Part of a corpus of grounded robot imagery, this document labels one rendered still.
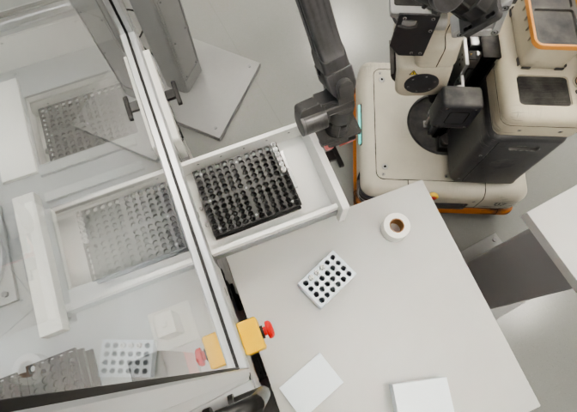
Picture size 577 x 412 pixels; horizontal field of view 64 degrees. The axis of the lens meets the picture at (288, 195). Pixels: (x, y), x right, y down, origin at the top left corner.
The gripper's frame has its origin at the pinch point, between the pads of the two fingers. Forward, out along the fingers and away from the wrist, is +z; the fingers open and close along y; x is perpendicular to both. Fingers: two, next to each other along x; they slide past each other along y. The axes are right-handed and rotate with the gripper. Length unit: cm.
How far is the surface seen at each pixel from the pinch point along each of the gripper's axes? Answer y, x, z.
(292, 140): 7.9, -7.8, 6.0
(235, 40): -3, -110, 88
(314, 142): 4.9, -0.8, -3.1
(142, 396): 38, 44, -78
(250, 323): 34.3, 33.5, -0.7
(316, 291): 16.9, 31.1, 10.5
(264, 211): 22.5, 10.3, 0.0
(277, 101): -10, -69, 89
